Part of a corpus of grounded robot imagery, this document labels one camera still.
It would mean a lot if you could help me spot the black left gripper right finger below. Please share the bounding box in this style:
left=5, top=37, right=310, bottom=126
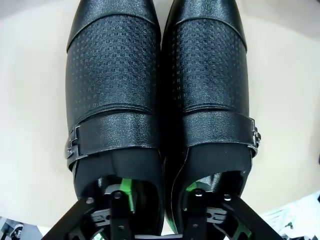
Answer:
left=183, top=183, right=277, bottom=240

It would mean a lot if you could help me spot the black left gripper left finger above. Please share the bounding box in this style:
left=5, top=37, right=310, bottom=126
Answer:
left=42, top=177, right=138, bottom=240

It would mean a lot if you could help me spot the black buckle strap shoe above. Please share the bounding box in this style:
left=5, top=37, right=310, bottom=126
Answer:
left=65, top=0, right=167, bottom=240
left=161, top=0, right=262, bottom=240

